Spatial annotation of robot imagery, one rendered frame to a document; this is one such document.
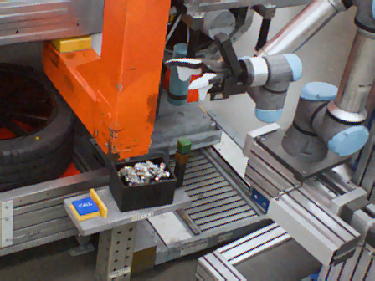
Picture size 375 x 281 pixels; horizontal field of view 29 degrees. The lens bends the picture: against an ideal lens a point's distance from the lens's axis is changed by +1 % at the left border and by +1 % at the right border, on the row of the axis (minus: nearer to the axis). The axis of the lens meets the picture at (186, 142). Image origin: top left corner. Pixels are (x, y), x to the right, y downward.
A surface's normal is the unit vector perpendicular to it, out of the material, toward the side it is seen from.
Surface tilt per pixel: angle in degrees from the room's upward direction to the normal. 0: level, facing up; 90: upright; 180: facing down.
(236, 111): 0
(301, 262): 0
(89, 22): 90
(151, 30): 90
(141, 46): 90
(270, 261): 0
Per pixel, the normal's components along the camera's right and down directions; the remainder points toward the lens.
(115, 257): 0.50, 0.56
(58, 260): 0.14, -0.80
